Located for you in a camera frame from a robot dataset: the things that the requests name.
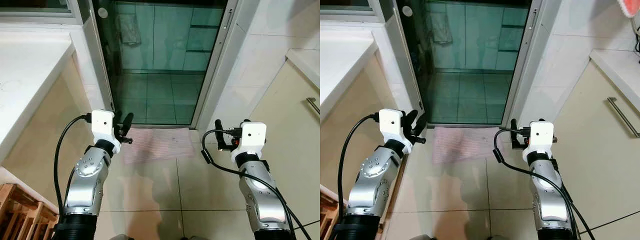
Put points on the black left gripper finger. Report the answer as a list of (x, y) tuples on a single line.
[(410, 120), (128, 122), (118, 119), (421, 124)]

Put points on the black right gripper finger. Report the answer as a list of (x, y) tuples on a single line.
[(514, 132), (219, 132)]

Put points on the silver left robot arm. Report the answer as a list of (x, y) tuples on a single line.
[(87, 185), (367, 190)]

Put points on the pink floor mat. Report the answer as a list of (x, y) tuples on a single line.
[(465, 145), (160, 145)]

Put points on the beige cabinet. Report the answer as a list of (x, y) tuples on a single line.
[(590, 150), (45, 130), (355, 100), (290, 130)]

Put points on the white countertop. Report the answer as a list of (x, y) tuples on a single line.
[(340, 65), (25, 75), (617, 67), (307, 62)]

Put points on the grey cloth behind glass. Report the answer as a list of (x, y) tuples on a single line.
[(441, 27), (127, 30)]

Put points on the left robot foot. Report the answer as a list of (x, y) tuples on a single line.
[(122, 237), (422, 237)]

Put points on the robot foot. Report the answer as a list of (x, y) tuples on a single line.
[(122, 237), (422, 237), (497, 238), (196, 238)]

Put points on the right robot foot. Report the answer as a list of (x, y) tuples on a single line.
[(497, 238), (196, 238)]

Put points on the wooden slatted rack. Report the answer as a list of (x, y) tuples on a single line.
[(327, 217), (20, 215)]

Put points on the red pink object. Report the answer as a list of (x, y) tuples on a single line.
[(631, 6)]

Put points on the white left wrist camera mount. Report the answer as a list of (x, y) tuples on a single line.
[(102, 125), (392, 125)]

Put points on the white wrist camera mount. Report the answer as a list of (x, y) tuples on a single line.
[(250, 135), (102, 125), (540, 135), (392, 125)]

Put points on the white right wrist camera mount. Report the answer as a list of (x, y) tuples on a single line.
[(540, 135), (250, 135)]

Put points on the round white wall hook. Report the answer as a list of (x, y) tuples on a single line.
[(407, 10), (103, 12)]

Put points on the white window frame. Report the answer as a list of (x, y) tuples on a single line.
[(345, 6), (40, 17)]

